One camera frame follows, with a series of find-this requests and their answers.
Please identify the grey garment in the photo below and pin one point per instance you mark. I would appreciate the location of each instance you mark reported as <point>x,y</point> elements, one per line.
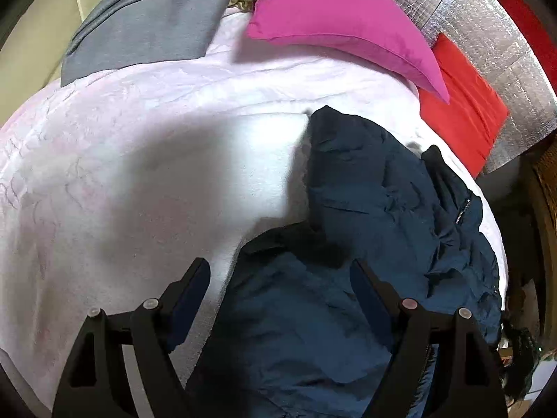
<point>120,33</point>

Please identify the magenta pillow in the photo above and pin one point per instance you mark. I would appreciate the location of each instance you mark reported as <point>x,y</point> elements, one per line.
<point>378,31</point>

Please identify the dark red blanket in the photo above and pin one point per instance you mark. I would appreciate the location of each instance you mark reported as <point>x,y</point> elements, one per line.
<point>538,25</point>

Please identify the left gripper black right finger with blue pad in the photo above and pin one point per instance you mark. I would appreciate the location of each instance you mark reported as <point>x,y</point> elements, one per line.
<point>465,380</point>

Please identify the navy blue puffer jacket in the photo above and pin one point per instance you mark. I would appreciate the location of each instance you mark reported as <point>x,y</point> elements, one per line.
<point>290,339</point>

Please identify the red pillow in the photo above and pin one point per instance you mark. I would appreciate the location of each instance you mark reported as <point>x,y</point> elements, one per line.
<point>470,122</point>

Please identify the silver foil insulation mat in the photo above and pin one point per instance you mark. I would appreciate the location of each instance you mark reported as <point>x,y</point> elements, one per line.
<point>492,41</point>

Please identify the beige mattress cover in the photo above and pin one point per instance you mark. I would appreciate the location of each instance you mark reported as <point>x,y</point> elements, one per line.
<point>32,55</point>

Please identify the white pink bed sheet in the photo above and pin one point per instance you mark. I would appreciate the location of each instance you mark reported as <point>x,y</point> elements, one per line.
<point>112,186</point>

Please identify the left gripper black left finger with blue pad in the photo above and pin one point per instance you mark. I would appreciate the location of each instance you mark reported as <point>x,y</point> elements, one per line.
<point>94,381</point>

